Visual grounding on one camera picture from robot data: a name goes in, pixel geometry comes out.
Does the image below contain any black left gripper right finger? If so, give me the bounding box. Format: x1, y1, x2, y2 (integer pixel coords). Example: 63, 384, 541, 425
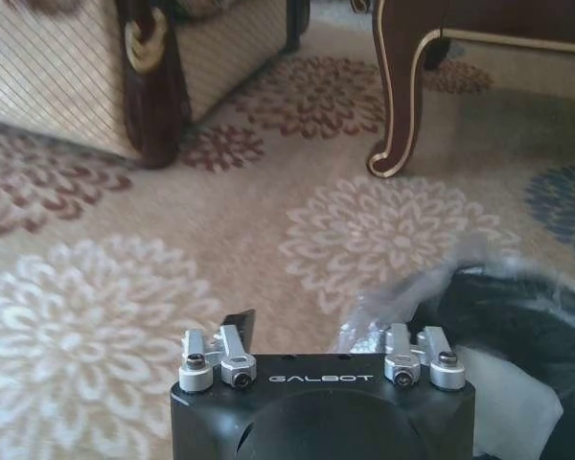
384, 322, 464, 393

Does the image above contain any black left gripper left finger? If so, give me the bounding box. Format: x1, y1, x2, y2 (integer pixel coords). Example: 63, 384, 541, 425
178, 309, 258, 393

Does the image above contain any clear plastic bin liner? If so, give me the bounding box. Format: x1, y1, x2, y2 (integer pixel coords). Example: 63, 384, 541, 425
328, 238, 575, 460

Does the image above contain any black trash bin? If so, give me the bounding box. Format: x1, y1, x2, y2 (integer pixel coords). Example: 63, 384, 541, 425
435, 267, 575, 460

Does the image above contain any floral patterned carpet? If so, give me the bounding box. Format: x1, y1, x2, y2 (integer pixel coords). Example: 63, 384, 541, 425
0, 0, 575, 460

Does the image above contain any dark wooden table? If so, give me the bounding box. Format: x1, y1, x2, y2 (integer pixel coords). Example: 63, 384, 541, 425
349, 0, 575, 179

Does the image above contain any beige striped sofa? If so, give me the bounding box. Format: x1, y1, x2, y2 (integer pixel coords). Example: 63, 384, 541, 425
0, 0, 312, 170

